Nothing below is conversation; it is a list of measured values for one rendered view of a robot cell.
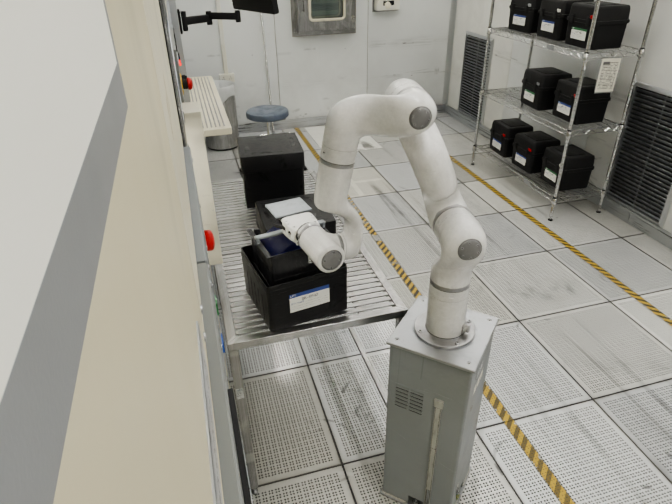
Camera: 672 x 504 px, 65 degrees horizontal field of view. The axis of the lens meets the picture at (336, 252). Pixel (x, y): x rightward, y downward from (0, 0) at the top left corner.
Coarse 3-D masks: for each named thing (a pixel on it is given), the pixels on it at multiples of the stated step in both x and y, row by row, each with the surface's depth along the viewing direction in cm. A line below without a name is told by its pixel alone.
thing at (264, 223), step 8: (264, 200) 227; (272, 200) 227; (280, 200) 227; (304, 200) 227; (312, 200) 227; (256, 208) 224; (264, 208) 221; (312, 208) 220; (256, 216) 229; (264, 216) 214; (272, 216) 214; (320, 216) 214; (328, 216) 214; (264, 224) 208; (272, 224) 208; (328, 224) 210; (264, 232) 210
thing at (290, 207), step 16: (272, 208) 164; (288, 208) 164; (304, 208) 163; (320, 224) 171; (256, 240) 164; (256, 256) 175; (272, 256) 158; (288, 256) 160; (304, 256) 163; (272, 272) 161; (288, 272) 163; (304, 272) 166; (320, 272) 169
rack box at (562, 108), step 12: (564, 84) 370; (576, 84) 361; (588, 84) 359; (564, 96) 370; (588, 96) 357; (600, 96) 360; (564, 108) 373; (588, 108) 362; (600, 108) 365; (576, 120) 365; (588, 120) 368; (600, 120) 370
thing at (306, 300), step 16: (256, 272) 166; (336, 272) 167; (256, 288) 171; (272, 288) 159; (288, 288) 161; (304, 288) 164; (320, 288) 167; (336, 288) 170; (256, 304) 176; (272, 304) 162; (288, 304) 164; (304, 304) 167; (320, 304) 170; (336, 304) 173; (272, 320) 165; (288, 320) 167; (304, 320) 170
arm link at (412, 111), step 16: (352, 96) 126; (368, 96) 124; (384, 96) 121; (400, 96) 119; (416, 96) 118; (336, 112) 125; (352, 112) 124; (368, 112) 123; (384, 112) 121; (400, 112) 119; (416, 112) 118; (432, 112) 119; (336, 128) 126; (352, 128) 125; (368, 128) 125; (384, 128) 123; (400, 128) 121; (416, 128) 120; (336, 144) 127; (352, 144) 128; (336, 160) 129; (352, 160) 131
